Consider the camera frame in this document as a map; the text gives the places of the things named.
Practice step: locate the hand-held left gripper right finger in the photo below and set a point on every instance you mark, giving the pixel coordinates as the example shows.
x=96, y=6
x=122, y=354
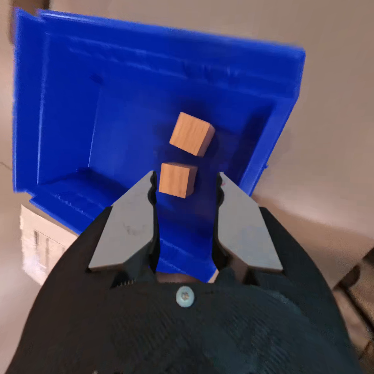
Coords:
x=245, y=233

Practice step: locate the wooden cube with blue stripe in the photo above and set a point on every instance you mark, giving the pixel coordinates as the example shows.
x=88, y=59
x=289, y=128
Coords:
x=176, y=179
x=190, y=133

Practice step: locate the blue plastic bin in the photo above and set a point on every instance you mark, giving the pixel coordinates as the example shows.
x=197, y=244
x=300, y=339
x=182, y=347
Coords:
x=117, y=117

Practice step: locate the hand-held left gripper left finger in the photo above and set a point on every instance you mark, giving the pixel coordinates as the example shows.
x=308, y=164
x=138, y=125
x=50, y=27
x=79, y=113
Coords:
x=125, y=233

